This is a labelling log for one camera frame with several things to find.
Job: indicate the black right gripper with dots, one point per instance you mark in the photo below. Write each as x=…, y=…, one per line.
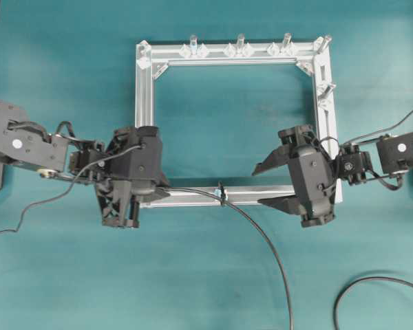
x=314, y=183

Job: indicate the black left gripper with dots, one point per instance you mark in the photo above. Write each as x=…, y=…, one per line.
x=132, y=176

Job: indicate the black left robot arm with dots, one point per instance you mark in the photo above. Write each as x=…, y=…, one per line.
x=59, y=155

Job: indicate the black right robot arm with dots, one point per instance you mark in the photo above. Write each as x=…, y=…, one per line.
x=395, y=155

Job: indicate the clear right peg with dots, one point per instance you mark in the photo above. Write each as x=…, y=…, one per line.
x=287, y=44

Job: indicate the clear middle peg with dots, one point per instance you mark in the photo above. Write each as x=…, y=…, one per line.
x=240, y=44

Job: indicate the clear peg with blue band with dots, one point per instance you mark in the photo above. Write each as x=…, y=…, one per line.
x=193, y=45

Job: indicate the silver aluminium extrusion frame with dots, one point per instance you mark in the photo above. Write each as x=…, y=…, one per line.
x=219, y=113

